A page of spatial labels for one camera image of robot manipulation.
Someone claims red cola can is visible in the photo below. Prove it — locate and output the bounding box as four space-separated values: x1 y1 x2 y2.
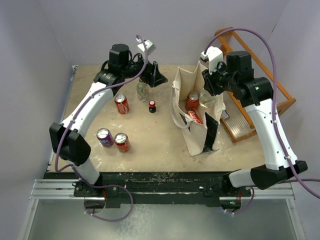
187 110 203 125

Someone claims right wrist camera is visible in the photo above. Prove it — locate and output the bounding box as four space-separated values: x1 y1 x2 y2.
200 46 224 75

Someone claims small dark red-capped bottle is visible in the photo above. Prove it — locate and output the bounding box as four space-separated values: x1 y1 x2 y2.
148 100 157 113

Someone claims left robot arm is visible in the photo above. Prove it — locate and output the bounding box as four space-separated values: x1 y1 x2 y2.
49 40 168 196

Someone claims orange wooden rack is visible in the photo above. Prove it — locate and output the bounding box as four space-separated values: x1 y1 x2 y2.
214 26 297 144

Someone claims clear green-capped glass bottle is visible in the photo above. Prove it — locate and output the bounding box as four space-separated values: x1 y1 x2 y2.
199 89 216 108

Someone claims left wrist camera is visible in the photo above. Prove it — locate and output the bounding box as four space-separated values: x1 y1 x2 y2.
136 38 156 59

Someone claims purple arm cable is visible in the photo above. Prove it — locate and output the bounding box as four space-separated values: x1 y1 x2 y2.
204 27 320 216
54 34 151 222

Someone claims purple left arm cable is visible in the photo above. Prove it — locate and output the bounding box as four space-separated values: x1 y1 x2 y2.
54 34 151 222

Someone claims clear bottle behind left arm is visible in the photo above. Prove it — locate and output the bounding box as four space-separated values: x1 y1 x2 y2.
136 79 149 102

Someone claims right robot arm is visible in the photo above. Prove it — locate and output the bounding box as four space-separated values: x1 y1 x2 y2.
200 47 308 196

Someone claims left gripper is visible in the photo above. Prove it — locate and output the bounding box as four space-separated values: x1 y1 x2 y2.
122 52 168 88

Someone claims aluminium rail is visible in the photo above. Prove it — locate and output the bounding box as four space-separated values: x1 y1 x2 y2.
29 179 82 200

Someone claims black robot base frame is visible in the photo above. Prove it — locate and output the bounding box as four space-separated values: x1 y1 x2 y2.
43 171 252 209

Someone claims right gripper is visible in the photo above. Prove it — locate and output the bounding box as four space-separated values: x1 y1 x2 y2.
202 60 238 96

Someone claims purple soda can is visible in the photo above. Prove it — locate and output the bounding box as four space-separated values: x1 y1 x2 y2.
96 128 114 148

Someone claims red can under left arm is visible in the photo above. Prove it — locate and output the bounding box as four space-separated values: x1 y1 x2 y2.
114 94 130 114

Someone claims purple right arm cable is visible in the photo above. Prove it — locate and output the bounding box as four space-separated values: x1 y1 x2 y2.
204 27 320 216

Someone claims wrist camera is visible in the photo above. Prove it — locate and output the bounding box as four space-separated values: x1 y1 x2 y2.
200 46 224 75
136 38 156 59

